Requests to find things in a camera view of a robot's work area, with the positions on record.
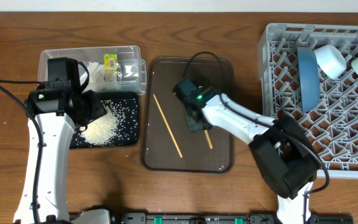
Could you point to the yellow snack wrapper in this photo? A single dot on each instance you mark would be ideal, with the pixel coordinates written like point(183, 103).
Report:
point(110, 67)

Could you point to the clear plastic waste bin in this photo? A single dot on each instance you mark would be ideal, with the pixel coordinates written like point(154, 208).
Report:
point(131, 69)

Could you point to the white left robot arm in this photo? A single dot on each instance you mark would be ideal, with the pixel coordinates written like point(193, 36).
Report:
point(44, 197)

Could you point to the white napkin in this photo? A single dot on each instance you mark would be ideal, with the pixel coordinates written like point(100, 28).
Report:
point(96, 76)

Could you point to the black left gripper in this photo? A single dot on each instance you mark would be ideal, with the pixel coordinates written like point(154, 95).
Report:
point(97, 109)

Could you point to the light blue bowl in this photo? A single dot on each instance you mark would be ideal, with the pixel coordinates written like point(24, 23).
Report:
point(330, 60)

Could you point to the brown serving tray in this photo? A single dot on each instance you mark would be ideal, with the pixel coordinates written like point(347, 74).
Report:
point(158, 150)

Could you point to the wooden chopstick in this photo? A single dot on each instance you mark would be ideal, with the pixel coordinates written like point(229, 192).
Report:
point(210, 144)
point(168, 127)

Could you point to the black waste tray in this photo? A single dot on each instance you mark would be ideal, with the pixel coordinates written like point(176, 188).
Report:
point(126, 124)

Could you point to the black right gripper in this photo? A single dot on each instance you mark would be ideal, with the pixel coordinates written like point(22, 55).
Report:
point(196, 126)

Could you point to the grey dishwasher rack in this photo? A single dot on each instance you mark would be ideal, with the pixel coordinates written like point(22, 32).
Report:
point(332, 127)

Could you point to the pile of white rice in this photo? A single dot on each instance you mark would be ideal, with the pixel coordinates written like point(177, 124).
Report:
point(102, 127)

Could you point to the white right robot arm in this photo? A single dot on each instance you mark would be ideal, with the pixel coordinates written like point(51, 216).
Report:
point(283, 154)

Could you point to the dark blue plate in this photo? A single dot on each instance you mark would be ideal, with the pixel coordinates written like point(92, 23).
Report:
point(309, 78)

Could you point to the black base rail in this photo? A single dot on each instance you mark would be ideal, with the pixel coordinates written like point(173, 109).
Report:
point(253, 218)

